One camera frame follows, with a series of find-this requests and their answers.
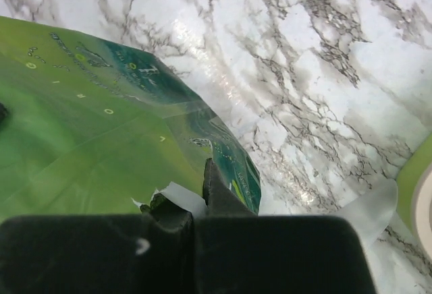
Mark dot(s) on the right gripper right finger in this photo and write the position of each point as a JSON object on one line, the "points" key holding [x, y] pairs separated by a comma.
{"points": [[237, 251]]}

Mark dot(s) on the green beige litter box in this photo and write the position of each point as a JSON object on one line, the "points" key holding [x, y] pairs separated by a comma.
{"points": [[414, 195]]}

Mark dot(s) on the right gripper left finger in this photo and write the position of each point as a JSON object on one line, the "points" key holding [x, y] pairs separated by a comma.
{"points": [[148, 252]]}

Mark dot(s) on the translucent plastic scoop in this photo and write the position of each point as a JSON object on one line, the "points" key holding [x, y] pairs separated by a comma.
{"points": [[370, 214]]}

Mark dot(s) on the green litter bag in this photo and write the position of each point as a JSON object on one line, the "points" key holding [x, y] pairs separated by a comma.
{"points": [[89, 126]]}

